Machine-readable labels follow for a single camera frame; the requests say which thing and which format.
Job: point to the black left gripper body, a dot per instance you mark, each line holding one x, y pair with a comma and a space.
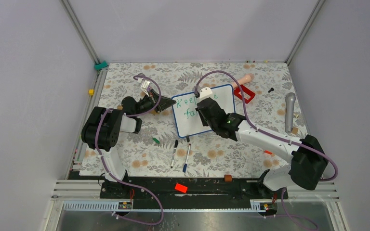
149, 103

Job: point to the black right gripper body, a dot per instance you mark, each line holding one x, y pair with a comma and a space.
207, 122

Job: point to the blue framed whiteboard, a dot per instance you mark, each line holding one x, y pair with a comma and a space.
187, 120

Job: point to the green marker cap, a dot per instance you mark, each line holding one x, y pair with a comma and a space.
156, 140

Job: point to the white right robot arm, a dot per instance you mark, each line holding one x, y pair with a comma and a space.
305, 157

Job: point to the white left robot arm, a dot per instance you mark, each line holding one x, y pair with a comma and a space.
102, 129

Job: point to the black whiteboard marker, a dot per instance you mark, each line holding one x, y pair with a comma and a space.
174, 153

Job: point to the blue whiteboard marker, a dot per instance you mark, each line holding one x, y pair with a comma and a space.
187, 158

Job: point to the pink microphone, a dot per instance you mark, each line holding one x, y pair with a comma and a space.
247, 78

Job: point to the floral patterned table mat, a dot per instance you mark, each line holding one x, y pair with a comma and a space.
211, 155

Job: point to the yellow small cube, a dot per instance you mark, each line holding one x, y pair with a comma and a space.
91, 92

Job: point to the teal corner clamp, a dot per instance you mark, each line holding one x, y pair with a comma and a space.
100, 66

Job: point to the brown small block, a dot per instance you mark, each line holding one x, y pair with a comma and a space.
228, 178

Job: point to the red flat card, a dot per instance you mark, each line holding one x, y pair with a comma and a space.
181, 188

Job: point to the silver microphone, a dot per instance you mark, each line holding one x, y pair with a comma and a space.
289, 111

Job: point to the wooden small cube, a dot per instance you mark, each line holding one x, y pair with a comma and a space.
294, 130

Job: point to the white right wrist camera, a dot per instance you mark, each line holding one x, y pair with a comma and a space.
205, 93

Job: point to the red rectangular frame block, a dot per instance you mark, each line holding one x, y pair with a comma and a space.
248, 94

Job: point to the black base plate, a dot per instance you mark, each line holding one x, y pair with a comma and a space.
202, 193

